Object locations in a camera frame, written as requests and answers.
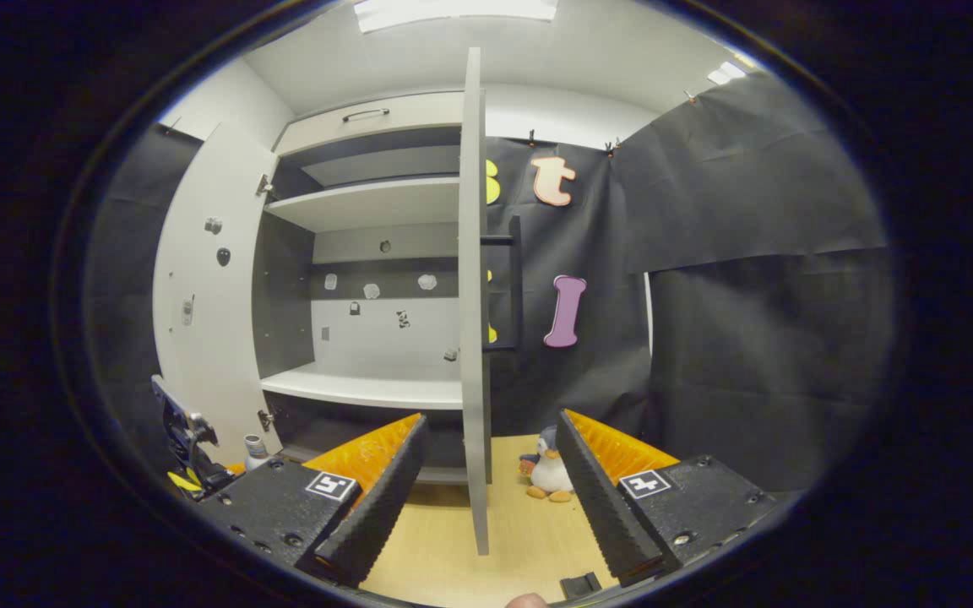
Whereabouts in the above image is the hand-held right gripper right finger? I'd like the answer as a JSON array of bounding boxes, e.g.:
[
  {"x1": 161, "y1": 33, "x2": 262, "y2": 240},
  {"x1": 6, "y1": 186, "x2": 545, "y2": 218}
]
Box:
[{"x1": 556, "y1": 409, "x2": 800, "y2": 589}]

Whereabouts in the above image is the black backdrop cloth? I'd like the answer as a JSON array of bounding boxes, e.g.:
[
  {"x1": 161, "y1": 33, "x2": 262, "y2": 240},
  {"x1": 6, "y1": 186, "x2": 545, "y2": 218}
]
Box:
[
  {"x1": 485, "y1": 72, "x2": 898, "y2": 494},
  {"x1": 85, "y1": 125, "x2": 204, "y2": 475}
]

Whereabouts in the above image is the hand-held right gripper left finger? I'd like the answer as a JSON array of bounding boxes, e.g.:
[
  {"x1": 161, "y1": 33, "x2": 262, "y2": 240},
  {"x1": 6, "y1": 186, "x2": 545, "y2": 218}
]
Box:
[{"x1": 198, "y1": 412, "x2": 430, "y2": 589}]

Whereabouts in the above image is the large ceiling light panel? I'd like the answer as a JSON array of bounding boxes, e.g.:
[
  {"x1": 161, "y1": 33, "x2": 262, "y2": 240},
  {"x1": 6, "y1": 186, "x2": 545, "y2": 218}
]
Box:
[{"x1": 354, "y1": 0, "x2": 560, "y2": 34}]

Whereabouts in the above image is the white cabinet door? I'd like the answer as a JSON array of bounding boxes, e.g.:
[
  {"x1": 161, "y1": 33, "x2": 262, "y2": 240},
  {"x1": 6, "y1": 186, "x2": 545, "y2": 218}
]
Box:
[
  {"x1": 456, "y1": 46, "x2": 525, "y2": 557},
  {"x1": 153, "y1": 121, "x2": 286, "y2": 467}
]

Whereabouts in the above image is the penguin plush toy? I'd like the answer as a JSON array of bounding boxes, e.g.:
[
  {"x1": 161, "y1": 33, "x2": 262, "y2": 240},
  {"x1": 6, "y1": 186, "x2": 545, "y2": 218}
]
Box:
[{"x1": 518, "y1": 425, "x2": 577, "y2": 504}]

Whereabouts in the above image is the white cabinet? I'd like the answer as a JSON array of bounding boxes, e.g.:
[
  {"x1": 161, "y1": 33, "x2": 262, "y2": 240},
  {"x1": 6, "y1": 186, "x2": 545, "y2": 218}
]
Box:
[{"x1": 252, "y1": 91, "x2": 487, "y2": 487}]

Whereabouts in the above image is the small black box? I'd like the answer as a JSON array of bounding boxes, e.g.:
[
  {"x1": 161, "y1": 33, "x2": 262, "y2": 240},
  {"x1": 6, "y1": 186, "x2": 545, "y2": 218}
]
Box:
[{"x1": 559, "y1": 572, "x2": 604, "y2": 601}]

